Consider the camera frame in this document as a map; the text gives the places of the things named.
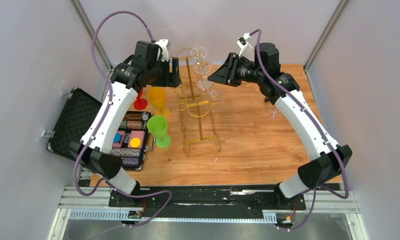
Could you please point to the green wine glass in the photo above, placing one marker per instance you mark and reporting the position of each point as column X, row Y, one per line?
column 158, row 127

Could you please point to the yellow round chip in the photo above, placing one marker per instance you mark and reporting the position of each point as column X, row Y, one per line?
column 135, row 142

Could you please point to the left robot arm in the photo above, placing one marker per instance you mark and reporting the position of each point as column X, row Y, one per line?
column 149, row 65

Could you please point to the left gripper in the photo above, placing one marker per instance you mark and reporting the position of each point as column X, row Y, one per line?
column 171, row 79

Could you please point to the gold wire glass rack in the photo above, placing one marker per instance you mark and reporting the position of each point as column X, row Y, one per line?
column 196, row 113

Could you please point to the clear wine glass front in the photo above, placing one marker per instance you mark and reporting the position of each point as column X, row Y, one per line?
column 274, row 113

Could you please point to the clear wine glass rearmost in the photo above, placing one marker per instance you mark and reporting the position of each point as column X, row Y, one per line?
column 199, row 52

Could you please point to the red wine glass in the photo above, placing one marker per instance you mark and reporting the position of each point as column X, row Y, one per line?
column 140, row 103

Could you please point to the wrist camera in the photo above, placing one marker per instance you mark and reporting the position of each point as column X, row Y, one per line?
column 246, row 49
column 164, row 45

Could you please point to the blue round chip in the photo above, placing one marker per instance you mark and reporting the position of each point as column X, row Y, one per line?
column 117, row 138

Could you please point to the black poker chip case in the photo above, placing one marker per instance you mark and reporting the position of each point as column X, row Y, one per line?
column 78, row 114

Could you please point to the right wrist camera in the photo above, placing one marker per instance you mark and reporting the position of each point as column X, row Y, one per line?
column 246, row 49

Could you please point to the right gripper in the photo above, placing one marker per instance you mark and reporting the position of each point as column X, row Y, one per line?
column 224, row 74

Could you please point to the clear dealer button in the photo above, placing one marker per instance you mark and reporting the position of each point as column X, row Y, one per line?
column 126, row 137

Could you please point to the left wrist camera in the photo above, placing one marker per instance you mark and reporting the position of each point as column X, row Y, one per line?
column 164, row 45

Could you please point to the orange wine glass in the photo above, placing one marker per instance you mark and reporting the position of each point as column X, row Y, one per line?
column 158, row 99

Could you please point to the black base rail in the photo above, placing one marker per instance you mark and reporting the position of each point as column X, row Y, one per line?
column 203, row 204

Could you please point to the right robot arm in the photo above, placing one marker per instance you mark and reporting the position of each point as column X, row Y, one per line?
column 328, row 159

